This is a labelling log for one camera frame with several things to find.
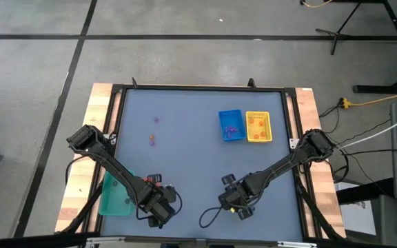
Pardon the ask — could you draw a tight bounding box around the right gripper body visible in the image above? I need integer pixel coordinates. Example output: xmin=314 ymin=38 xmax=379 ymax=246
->
xmin=218 ymin=173 xmax=258 ymax=222

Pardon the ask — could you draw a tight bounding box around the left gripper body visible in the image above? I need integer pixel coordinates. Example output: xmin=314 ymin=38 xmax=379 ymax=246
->
xmin=139 ymin=173 xmax=172 ymax=229

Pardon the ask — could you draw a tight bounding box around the black aluminium crossbeam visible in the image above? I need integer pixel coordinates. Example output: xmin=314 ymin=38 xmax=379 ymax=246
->
xmin=0 ymin=231 xmax=397 ymax=248

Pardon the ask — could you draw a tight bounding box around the green plastic bin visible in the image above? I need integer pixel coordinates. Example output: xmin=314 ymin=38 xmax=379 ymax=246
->
xmin=98 ymin=169 xmax=136 ymax=217

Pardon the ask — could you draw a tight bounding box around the yellow plastic basket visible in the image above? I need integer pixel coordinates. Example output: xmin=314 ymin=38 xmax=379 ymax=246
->
xmin=245 ymin=110 xmax=274 ymax=143

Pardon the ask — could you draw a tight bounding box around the blue plastic basket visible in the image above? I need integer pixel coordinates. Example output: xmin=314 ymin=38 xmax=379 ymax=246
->
xmin=218 ymin=109 xmax=247 ymax=143

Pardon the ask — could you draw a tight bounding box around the blue-grey table mat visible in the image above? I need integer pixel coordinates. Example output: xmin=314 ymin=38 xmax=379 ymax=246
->
xmin=101 ymin=88 xmax=304 ymax=242

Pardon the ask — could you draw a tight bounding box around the dark grey floor case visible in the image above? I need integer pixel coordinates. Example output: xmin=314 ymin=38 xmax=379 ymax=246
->
xmin=369 ymin=194 xmax=397 ymax=248

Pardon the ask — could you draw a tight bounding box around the black tripod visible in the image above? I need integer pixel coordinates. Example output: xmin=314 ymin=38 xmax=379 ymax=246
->
xmin=314 ymin=1 xmax=362 ymax=56

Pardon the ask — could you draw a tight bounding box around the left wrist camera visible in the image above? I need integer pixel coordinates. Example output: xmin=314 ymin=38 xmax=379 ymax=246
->
xmin=162 ymin=186 xmax=179 ymax=206

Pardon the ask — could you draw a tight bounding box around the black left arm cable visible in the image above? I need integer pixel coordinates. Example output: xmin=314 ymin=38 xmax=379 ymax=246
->
xmin=135 ymin=187 xmax=183 ymax=221

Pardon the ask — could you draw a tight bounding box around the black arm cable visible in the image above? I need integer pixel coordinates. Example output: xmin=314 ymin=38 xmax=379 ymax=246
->
xmin=135 ymin=187 xmax=183 ymax=221
xmin=198 ymin=205 xmax=227 ymax=229

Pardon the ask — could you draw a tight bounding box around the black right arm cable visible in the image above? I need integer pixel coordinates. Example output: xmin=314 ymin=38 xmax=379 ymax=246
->
xmin=198 ymin=205 xmax=227 ymax=229

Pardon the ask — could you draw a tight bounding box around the black table frame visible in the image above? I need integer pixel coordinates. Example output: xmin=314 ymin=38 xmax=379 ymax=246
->
xmin=81 ymin=77 xmax=346 ymax=242

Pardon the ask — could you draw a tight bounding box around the yellow extension cable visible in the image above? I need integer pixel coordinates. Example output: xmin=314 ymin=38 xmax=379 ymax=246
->
xmin=338 ymin=87 xmax=397 ymax=110

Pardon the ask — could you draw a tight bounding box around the black floor cable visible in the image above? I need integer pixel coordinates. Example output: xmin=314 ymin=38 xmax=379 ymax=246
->
xmin=341 ymin=147 xmax=397 ymax=156

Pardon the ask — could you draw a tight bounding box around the white floor cable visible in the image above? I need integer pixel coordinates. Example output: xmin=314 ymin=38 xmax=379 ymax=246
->
xmin=336 ymin=109 xmax=397 ymax=151

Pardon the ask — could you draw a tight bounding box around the black desk leg frame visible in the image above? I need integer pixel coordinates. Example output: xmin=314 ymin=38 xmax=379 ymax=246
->
xmin=352 ymin=0 xmax=397 ymax=94

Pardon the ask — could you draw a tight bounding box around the yellow floor cable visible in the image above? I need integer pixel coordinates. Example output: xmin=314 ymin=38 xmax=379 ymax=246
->
xmin=300 ymin=0 xmax=334 ymax=9

